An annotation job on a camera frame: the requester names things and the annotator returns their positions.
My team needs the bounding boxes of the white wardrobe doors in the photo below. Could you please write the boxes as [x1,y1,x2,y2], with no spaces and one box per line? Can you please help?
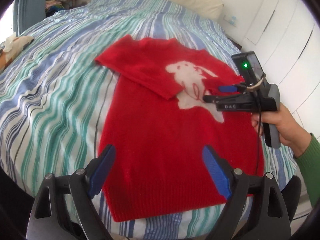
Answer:
[243,0,319,139]

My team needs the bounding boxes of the red sweater with white rabbit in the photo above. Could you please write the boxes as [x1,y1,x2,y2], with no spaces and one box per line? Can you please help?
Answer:
[95,35,264,222]

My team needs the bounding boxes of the white wall socket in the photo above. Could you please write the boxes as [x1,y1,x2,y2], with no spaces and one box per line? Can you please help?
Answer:
[223,14,237,27]

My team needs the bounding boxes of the right hand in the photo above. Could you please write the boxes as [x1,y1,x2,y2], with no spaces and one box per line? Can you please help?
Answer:
[251,103,312,158]

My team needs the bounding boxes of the patterned folded cloth stack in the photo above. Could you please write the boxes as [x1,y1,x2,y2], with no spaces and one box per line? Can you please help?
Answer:
[0,33,34,74]

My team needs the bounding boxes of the striped blue green bedsheet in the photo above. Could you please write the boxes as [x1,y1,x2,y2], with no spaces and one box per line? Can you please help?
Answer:
[0,0,298,240]

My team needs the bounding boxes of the green sleeve forearm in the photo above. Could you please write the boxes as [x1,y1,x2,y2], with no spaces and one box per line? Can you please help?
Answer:
[295,133,320,207]

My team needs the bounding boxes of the teal curtain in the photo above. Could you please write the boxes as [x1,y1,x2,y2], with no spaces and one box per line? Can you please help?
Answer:
[13,0,47,35]

